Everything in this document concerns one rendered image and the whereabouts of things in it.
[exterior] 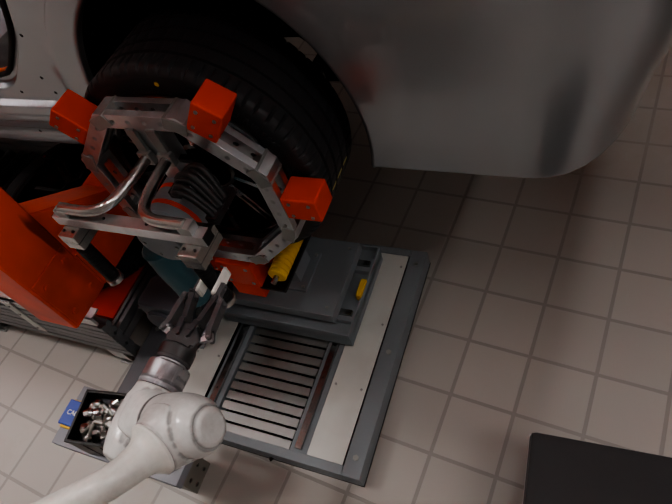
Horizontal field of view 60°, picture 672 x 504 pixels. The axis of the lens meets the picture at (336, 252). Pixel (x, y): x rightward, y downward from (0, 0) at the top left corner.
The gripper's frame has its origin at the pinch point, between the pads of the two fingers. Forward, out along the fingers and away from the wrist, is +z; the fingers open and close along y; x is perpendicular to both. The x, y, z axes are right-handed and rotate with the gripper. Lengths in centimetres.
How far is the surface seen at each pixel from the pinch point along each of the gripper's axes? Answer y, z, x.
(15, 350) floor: -139, -6, -83
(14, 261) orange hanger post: -60, -4, 0
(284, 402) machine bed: -12, 1, -82
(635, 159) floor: 88, 124, -83
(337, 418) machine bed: 10, -2, -75
